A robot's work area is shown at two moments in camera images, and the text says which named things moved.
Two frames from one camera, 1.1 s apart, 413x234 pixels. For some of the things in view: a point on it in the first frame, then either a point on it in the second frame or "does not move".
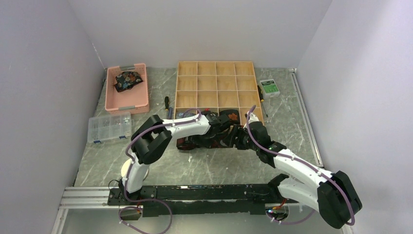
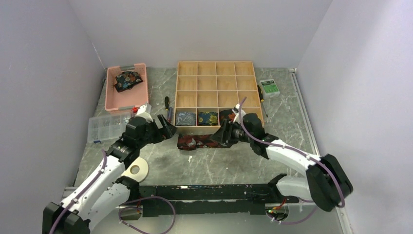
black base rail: [178, 199] does not move
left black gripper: [195, 138] -> [163, 133]
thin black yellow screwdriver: [262, 100] does not move
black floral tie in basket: [126, 80] does not move
